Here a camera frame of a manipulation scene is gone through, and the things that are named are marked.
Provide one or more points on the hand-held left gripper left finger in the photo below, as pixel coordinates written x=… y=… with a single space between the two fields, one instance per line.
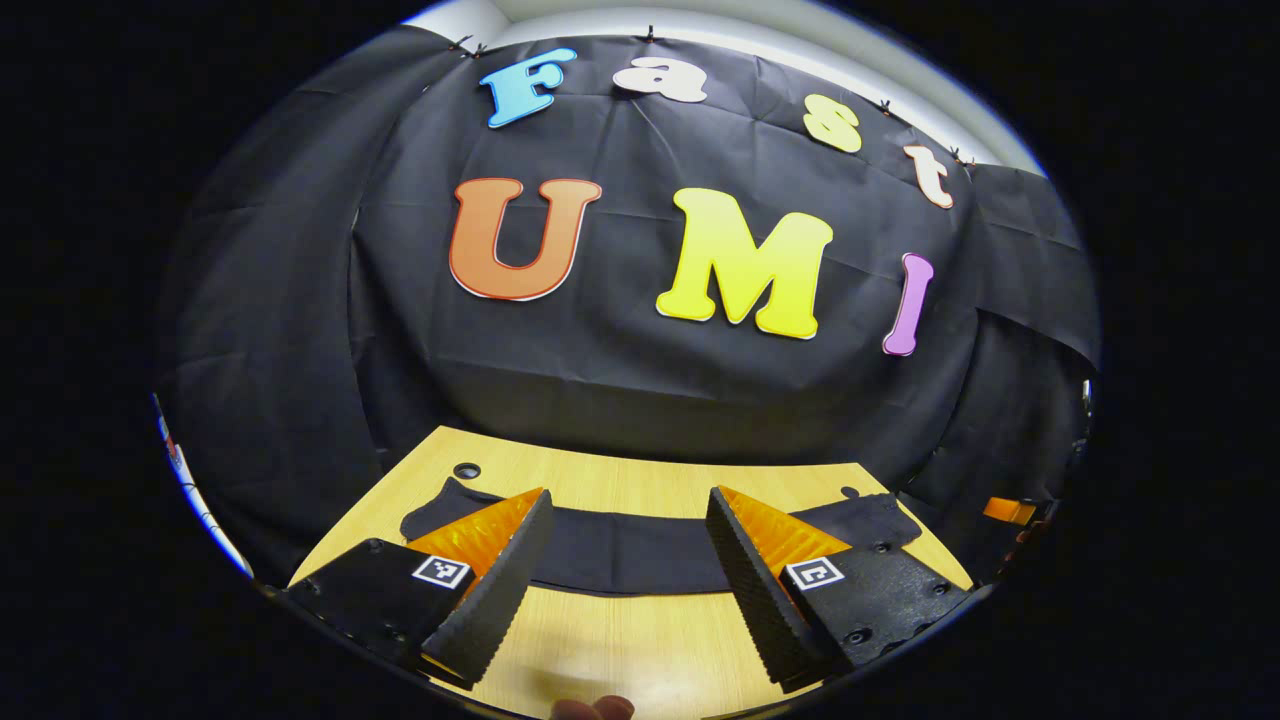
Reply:
x=495 y=600

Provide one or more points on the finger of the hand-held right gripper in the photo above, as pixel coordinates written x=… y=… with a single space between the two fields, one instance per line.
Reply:
x=1008 y=511

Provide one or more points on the dark jeans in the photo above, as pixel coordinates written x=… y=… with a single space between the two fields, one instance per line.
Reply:
x=630 y=555

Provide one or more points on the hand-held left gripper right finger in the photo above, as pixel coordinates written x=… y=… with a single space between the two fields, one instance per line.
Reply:
x=760 y=600

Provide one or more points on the black backdrop cloth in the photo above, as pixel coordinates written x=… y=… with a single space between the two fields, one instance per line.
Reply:
x=600 y=380

